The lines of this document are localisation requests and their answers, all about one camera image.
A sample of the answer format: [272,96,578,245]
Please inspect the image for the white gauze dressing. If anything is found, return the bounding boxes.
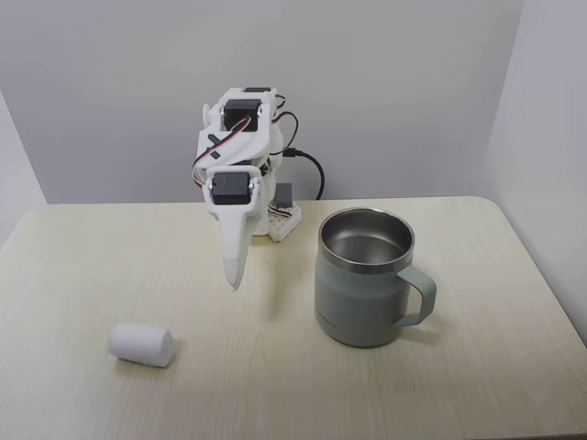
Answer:
[107,323,175,369]

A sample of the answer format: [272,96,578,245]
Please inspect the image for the grey-green steel mug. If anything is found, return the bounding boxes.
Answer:
[314,206,437,349]

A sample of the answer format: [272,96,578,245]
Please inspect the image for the red black servo wire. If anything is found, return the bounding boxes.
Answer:
[273,111,300,152]
[191,116,253,190]

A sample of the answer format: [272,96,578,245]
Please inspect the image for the black usb cable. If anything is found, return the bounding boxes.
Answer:
[282,146,326,202]

